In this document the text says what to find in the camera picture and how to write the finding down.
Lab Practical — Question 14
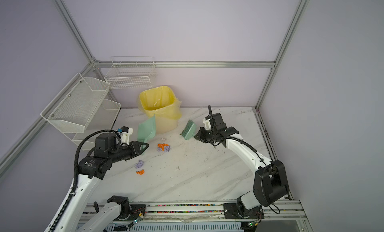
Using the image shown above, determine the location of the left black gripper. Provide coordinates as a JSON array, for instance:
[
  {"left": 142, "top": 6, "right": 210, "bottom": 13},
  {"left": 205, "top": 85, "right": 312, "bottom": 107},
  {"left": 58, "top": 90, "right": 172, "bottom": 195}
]
[{"left": 108, "top": 140, "right": 149, "bottom": 164}]

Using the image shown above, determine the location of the green plastic dustpan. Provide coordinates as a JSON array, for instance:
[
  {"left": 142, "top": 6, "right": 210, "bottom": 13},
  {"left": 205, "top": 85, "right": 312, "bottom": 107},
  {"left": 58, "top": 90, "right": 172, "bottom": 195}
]
[{"left": 137, "top": 116, "right": 156, "bottom": 143}]

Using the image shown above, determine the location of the green hand brush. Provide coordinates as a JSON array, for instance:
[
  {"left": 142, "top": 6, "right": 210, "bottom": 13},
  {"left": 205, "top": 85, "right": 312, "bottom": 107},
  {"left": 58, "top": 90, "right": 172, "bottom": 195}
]
[{"left": 180, "top": 120, "right": 196, "bottom": 141}]

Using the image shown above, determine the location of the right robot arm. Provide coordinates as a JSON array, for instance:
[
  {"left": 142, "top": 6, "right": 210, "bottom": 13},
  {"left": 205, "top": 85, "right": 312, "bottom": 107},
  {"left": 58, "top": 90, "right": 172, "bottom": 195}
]
[{"left": 195, "top": 113, "right": 290, "bottom": 219}]

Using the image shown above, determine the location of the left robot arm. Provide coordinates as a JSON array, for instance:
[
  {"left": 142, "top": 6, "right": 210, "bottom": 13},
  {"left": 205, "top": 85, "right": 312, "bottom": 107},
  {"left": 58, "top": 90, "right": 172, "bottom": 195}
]
[{"left": 46, "top": 127, "right": 149, "bottom": 232}]

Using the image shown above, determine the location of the orange purple scraps left-centre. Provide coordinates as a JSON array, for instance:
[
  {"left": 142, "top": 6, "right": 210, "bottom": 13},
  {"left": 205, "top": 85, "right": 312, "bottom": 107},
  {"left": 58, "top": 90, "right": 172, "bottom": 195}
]
[{"left": 157, "top": 144, "right": 171, "bottom": 152}]

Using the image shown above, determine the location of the orange scrap far left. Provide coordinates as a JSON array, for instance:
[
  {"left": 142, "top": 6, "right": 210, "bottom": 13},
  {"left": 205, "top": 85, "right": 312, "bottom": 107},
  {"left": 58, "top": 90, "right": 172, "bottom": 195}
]
[{"left": 136, "top": 170, "right": 145, "bottom": 175}]

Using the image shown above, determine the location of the lower white mesh shelf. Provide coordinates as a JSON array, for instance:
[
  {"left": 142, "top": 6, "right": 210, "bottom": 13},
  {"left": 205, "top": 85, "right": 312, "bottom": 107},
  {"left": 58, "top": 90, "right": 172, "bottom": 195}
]
[{"left": 71, "top": 100, "right": 121, "bottom": 146}]

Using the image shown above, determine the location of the white mesh shelf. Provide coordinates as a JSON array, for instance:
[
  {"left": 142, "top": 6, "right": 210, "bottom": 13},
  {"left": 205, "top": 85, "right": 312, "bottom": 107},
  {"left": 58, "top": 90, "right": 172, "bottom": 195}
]
[
  {"left": 71, "top": 100, "right": 121, "bottom": 146},
  {"left": 41, "top": 73, "right": 110, "bottom": 134}
]

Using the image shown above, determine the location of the yellow lined trash bin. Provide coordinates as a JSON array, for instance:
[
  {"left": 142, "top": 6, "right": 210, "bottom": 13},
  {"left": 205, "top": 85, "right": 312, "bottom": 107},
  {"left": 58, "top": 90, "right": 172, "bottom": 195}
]
[{"left": 138, "top": 86, "right": 182, "bottom": 134}]

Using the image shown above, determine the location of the upper white mesh shelf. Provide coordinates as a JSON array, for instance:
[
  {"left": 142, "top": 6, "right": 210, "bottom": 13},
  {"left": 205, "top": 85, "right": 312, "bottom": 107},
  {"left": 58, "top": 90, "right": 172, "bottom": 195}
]
[{"left": 41, "top": 73, "right": 110, "bottom": 134}]

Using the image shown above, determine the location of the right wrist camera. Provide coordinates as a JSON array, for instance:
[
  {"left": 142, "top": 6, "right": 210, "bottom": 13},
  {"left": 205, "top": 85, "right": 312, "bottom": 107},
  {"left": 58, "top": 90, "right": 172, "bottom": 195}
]
[{"left": 204, "top": 119, "right": 211, "bottom": 131}]

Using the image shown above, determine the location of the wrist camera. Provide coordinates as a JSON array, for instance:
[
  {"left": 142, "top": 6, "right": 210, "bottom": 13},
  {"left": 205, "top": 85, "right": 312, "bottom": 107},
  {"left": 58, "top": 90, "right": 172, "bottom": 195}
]
[
  {"left": 204, "top": 119, "right": 211, "bottom": 131},
  {"left": 117, "top": 126, "right": 133, "bottom": 145}
]

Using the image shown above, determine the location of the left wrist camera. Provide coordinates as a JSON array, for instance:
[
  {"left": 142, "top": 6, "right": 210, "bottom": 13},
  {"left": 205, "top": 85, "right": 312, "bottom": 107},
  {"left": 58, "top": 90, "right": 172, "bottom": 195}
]
[{"left": 117, "top": 126, "right": 133, "bottom": 145}]

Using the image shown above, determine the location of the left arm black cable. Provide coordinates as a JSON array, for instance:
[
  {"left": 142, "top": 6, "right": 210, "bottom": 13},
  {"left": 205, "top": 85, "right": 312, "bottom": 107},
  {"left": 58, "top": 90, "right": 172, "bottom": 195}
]
[{"left": 50, "top": 129, "right": 121, "bottom": 232}]

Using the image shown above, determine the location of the white wire basket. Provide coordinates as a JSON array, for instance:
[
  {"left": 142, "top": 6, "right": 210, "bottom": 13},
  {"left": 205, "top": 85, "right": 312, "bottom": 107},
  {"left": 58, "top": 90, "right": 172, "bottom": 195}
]
[{"left": 105, "top": 57, "right": 157, "bottom": 89}]

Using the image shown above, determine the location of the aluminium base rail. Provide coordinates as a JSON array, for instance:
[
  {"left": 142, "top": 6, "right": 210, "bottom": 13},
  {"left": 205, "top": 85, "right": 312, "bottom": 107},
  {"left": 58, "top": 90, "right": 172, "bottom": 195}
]
[{"left": 56, "top": 199, "right": 310, "bottom": 232}]

